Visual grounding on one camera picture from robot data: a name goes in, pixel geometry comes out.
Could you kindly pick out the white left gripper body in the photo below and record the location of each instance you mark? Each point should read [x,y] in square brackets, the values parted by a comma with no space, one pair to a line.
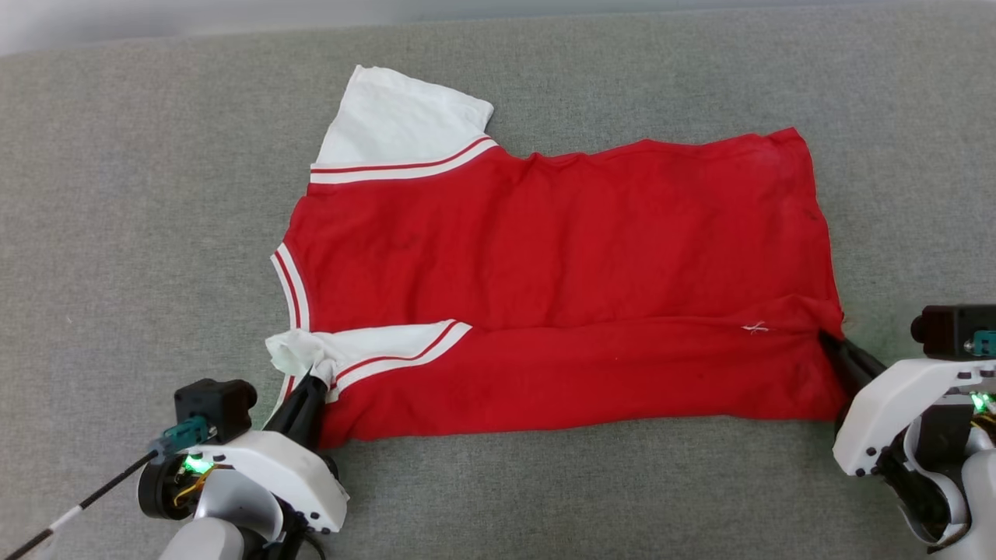
[288,470]

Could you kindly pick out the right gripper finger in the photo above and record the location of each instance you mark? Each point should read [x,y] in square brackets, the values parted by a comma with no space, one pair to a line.
[844,372]
[862,356]

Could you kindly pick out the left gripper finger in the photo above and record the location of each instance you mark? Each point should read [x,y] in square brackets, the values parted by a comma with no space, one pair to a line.
[310,416]
[286,412]

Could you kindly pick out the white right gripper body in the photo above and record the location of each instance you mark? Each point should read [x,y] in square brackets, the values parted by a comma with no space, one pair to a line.
[895,397]

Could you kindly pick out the red and white garment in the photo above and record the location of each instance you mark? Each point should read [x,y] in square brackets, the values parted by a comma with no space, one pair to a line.
[560,272]

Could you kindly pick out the grey fabric sofa cushion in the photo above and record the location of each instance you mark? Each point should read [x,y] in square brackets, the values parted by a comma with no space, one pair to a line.
[156,194]

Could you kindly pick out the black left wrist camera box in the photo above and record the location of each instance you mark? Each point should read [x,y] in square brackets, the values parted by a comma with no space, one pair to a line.
[214,406]

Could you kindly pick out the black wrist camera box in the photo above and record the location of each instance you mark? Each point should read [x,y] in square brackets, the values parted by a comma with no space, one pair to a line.
[953,330]
[214,406]

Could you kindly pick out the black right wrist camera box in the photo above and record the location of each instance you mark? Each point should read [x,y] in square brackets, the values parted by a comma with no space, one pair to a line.
[953,330]

